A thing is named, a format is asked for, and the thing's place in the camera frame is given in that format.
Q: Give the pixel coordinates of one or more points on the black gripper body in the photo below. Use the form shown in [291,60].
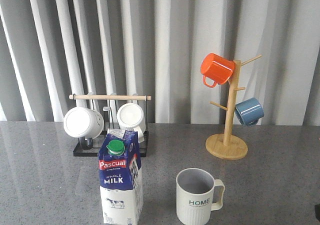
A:
[317,211]

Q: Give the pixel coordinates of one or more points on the white HOME mug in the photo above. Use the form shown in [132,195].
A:
[198,193]

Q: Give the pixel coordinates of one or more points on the blue white milk carton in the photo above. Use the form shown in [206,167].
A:
[121,189]

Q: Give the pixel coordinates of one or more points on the wooden mug tree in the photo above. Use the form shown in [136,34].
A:
[225,145]

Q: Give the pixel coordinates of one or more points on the blue mug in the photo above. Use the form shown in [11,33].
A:
[249,112]

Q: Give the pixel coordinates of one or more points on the orange mug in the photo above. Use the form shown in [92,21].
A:
[216,70]

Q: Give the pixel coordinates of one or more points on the white ribbed mug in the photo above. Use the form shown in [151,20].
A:
[130,117]

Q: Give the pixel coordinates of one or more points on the black metal mug rack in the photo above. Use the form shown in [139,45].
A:
[115,142]

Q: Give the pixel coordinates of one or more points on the white smiley face mug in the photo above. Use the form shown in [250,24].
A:
[85,124]

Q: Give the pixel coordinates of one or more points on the grey white curtain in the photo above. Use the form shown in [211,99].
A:
[50,49]

